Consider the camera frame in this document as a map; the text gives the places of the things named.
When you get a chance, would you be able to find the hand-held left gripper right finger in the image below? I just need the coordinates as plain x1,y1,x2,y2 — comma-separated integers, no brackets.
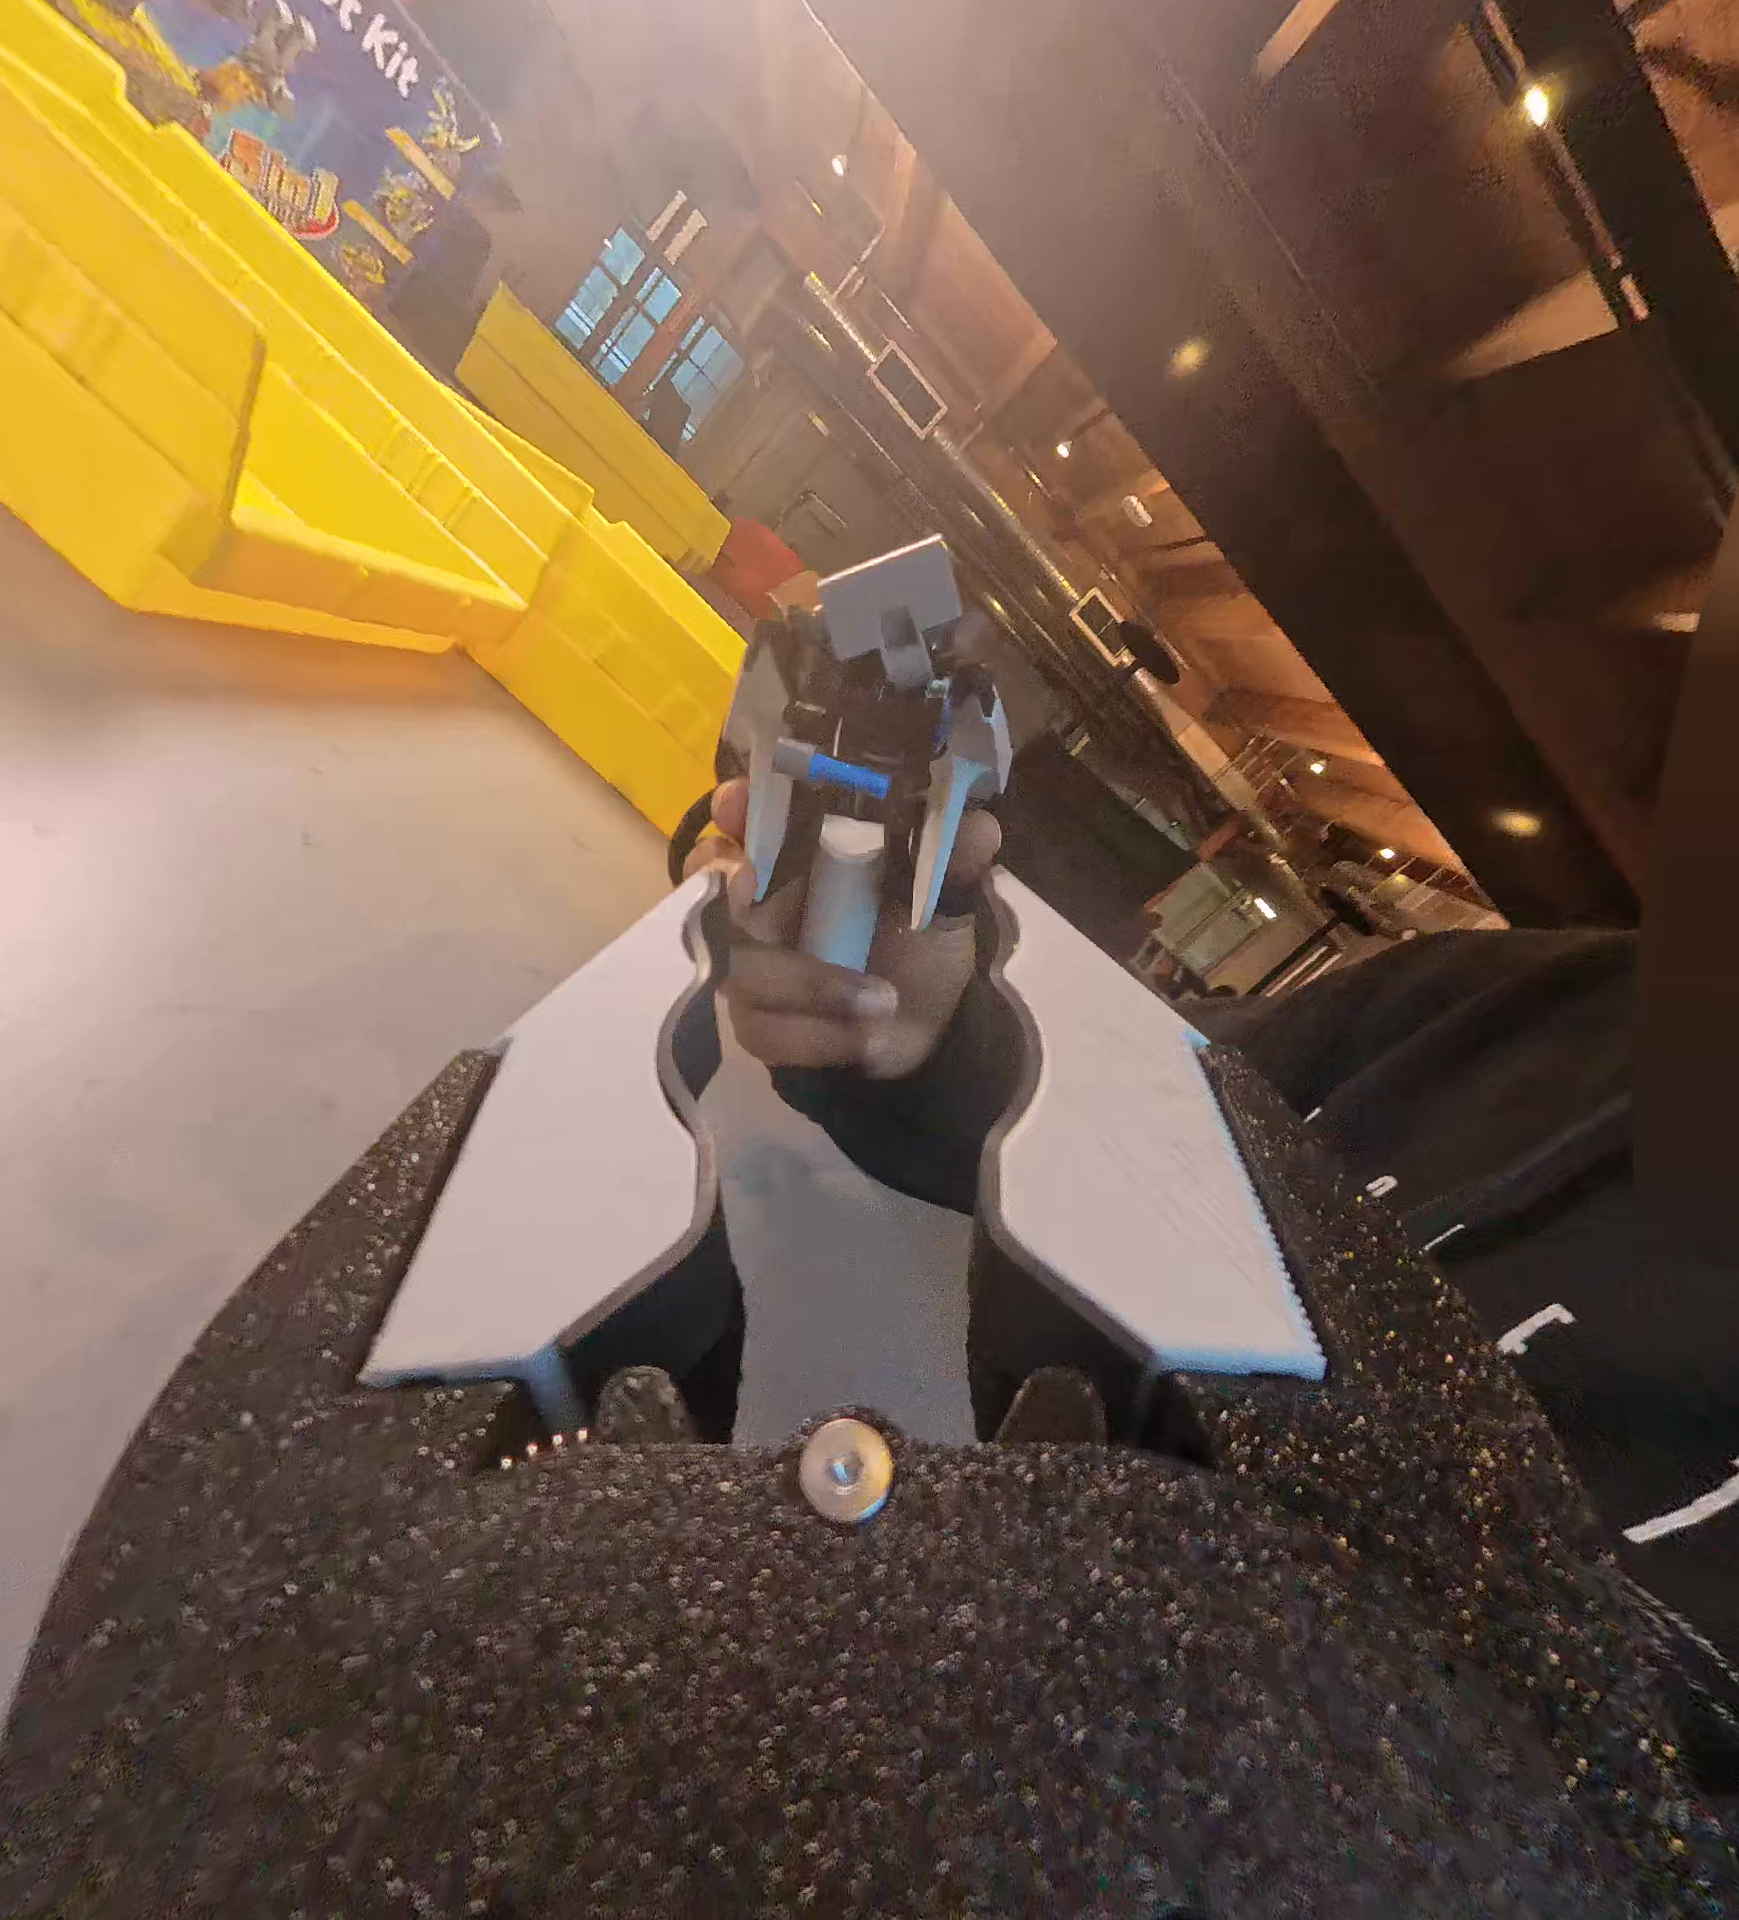
966,870,1330,1445

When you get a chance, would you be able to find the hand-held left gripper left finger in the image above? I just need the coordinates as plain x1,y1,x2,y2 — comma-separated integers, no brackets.
357,865,747,1445

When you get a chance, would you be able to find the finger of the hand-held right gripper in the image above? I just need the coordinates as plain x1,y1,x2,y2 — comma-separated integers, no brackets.
907,696,1019,932
740,668,821,910

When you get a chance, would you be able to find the black toy wheel assembly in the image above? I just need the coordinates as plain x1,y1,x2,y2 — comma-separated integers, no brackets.
769,661,967,818

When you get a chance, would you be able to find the grey toy bracket piece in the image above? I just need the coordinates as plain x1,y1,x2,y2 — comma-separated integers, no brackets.
815,535,966,693

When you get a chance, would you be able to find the grey desk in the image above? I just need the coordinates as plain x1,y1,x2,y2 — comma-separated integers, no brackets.
0,428,981,1774

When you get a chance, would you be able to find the person's right hand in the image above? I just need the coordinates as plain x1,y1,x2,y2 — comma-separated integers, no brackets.
708,785,1002,1082

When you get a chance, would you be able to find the red beanbag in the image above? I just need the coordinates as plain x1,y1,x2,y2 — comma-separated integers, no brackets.
723,519,815,622

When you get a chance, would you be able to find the person's black printed hoodie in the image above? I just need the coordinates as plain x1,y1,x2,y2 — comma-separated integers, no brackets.
1201,920,1739,1920

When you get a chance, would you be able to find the blue toy kit box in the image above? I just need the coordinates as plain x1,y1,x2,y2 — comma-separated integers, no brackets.
50,0,510,295

